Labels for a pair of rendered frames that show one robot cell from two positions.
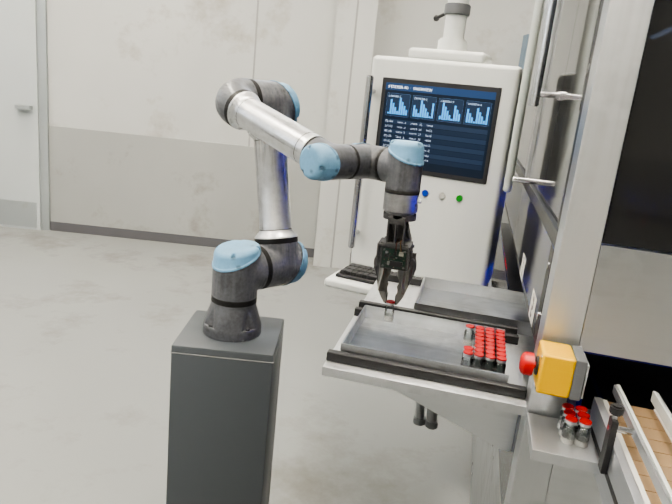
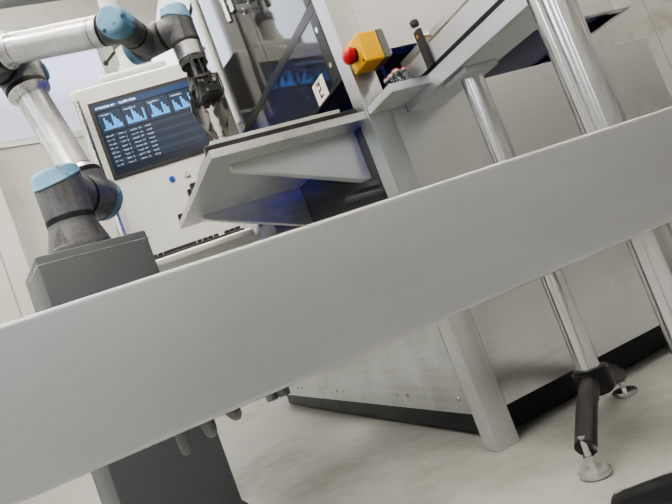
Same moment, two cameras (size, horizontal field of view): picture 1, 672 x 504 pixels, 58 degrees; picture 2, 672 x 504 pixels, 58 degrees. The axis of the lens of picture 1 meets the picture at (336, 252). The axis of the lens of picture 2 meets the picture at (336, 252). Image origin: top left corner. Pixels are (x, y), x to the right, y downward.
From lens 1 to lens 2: 1.11 m
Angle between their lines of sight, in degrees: 38
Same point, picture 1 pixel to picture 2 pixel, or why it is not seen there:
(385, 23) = (16, 213)
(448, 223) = not seen: hidden behind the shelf
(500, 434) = (358, 167)
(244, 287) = (81, 194)
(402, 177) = (184, 25)
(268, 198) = (58, 137)
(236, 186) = not seen: outside the picture
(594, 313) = (362, 25)
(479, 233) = not seen: hidden behind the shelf
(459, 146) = (180, 130)
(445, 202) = (192, 178)
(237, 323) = (91, 228)
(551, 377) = (368, 46)
